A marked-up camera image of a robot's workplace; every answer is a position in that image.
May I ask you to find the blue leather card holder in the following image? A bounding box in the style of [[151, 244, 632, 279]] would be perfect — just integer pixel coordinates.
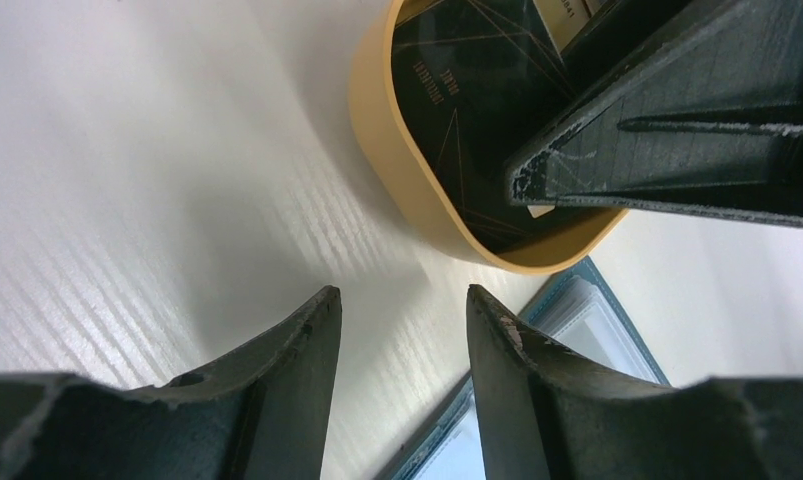
[[376, 257, 669, 479]]

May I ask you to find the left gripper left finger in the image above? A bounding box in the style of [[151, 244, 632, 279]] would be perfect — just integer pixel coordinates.
[[0, 286, 342, 479]]

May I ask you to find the cream card in tray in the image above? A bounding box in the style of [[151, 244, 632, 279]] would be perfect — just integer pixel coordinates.
[[533, 0, 606, 51]]

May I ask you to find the tan oval card tray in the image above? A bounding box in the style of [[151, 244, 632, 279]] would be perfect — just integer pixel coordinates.
[[348, 1, 627, 275]]

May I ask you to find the black VIP card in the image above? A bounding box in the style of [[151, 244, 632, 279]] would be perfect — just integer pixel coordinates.
[[391, 1, 592, 253]]

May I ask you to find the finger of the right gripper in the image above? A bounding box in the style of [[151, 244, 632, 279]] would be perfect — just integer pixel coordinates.
[[504, 1, 803, 228]]

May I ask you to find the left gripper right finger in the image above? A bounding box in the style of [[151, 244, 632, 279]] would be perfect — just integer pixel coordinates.
[[466, 285, 803, 479]]

